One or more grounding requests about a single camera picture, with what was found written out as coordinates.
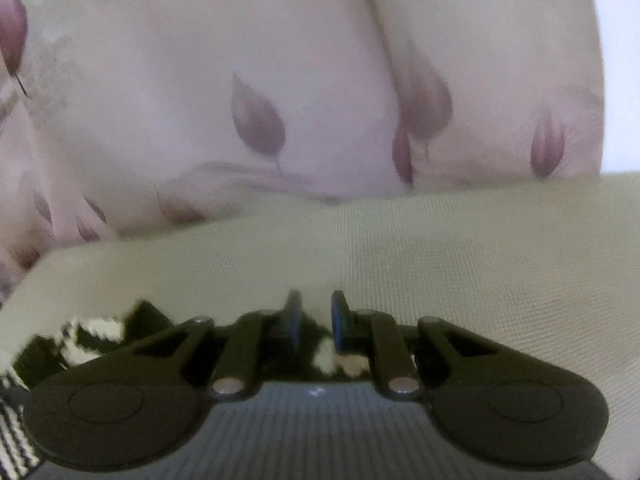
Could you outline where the beige mattress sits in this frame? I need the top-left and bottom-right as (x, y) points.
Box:
(0, 172), (640, 480)

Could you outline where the black white striped knit cardigan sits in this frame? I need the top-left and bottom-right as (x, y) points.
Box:
(0, 299), (377, 480)

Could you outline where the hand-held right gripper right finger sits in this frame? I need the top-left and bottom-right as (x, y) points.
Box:
(330, 289), (506, 402)

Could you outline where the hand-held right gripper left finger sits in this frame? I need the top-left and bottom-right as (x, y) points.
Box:
(125, 289), (306, 402)

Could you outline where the pink floral curtain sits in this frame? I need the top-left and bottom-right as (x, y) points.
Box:
(0, 0), (607, 303)

